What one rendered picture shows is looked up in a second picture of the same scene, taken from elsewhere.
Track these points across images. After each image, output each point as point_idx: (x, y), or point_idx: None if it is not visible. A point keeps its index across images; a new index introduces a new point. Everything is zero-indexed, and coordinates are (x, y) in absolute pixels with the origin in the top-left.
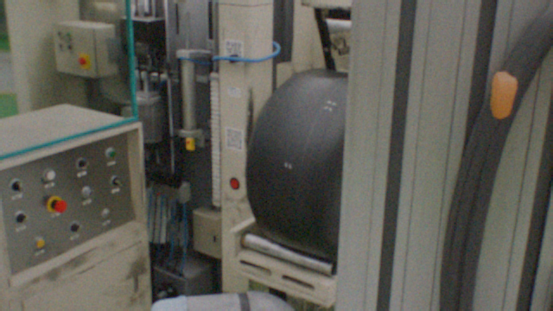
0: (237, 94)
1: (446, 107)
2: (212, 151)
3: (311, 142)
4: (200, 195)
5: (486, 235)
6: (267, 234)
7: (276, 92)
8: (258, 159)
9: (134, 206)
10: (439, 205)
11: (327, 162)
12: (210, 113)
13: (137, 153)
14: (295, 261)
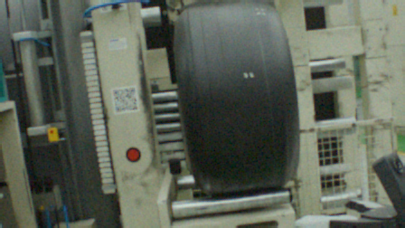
0: (122, 45)
1: None
2: (94, 127)
3: (265, 43)
4: (50, 212)
5: None
6: (216, 181)
7: (186, 18)
8: (208, 80)
9: (17, 219)
10: None
11: (287, 61)
12: (54, 104)
13: (14, 143)
14: (244, 205)
